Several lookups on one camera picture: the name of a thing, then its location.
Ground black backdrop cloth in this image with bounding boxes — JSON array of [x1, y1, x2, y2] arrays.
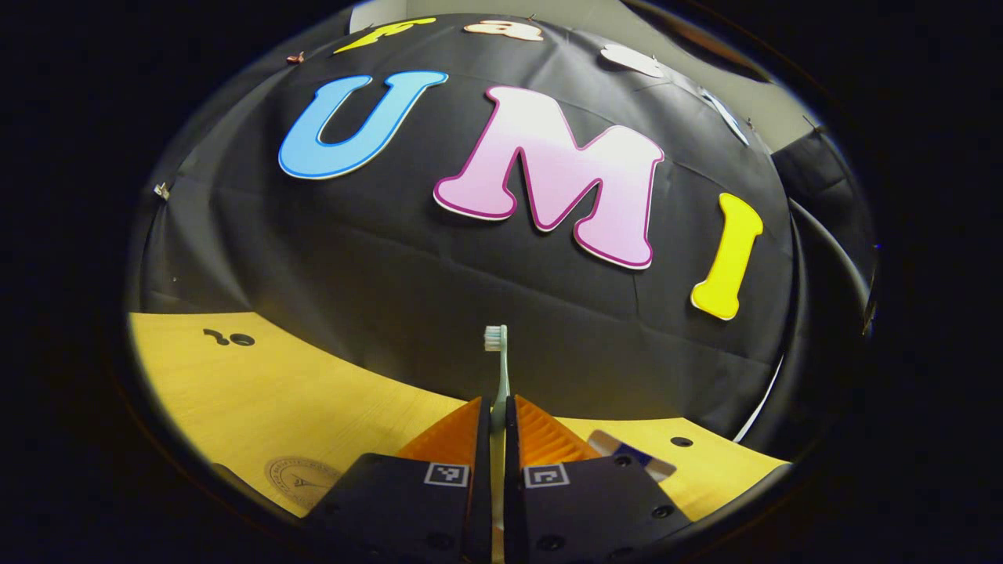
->
[[129, 12, 878, 463]]

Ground light blue toothbrush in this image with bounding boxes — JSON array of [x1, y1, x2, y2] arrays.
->
[[483, 325, 510, 564]]

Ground round wooden coaster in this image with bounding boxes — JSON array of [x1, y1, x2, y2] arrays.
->
[[265, 457, 342, 510]]

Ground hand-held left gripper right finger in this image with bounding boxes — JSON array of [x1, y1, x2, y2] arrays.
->
[[504, 395, 695, 564]]

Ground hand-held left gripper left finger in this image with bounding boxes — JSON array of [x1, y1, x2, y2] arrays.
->
[[302, 396, 493, 564]]

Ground white toothpaste tube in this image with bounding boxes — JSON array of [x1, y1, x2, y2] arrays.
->
[[588, 429, 677, 481]]

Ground white cable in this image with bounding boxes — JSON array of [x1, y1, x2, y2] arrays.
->
[[733, 352, 786, 444]]

